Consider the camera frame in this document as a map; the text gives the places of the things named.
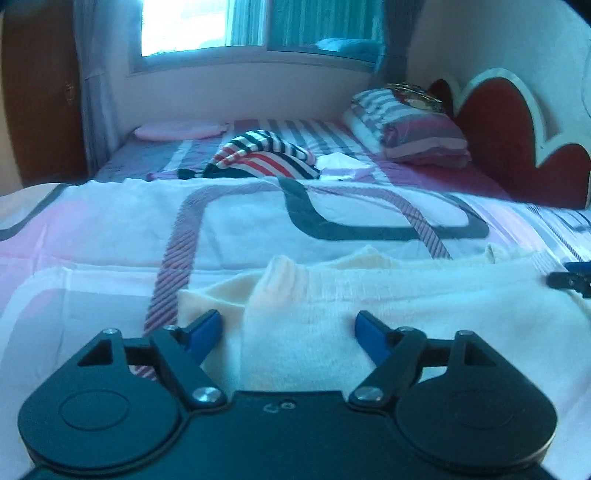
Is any grey curtain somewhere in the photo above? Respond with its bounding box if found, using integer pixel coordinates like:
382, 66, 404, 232
373, 0, 425, 86
72, 1, 119, 176

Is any window with frame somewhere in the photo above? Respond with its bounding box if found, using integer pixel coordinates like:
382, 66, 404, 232
130, 0, 385, 72

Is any right grey curtain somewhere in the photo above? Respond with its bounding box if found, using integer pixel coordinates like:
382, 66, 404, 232
373, 0, 425, 86

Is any pink small pillow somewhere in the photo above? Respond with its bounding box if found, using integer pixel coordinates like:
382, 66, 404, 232
133, 121, 229, 142

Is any pastel patterned bed quilt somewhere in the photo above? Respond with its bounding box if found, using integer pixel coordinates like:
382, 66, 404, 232
1, 179, 590, 479

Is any left grey curtain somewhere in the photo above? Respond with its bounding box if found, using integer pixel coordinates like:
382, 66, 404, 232
72, 1, 119, 176

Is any red white scalloped headboard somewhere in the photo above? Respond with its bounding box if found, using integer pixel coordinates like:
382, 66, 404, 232
429, 68, 590, 209

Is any gold patterned item on pillows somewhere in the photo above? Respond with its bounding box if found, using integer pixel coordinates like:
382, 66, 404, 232
386, 83, 447, 113

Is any dark wooden door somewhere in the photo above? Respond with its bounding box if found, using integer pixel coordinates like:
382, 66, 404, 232
1, 1, 88, 187

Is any striped purple bed sheet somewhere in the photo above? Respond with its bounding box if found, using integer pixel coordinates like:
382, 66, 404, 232
94, 120, 510, 200

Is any striped red black garment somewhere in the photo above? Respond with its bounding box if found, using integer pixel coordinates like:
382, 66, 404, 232
177, 130, 321, 180

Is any striped folded pillow stack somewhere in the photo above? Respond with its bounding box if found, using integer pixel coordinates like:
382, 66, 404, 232
342, 88, 471, 169

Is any white folded cloth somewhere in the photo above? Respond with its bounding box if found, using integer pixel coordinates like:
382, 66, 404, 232
315, 153, 375, 181

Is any cream knitted sweater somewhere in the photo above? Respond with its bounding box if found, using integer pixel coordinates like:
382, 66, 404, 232
177, 245, 590, 479

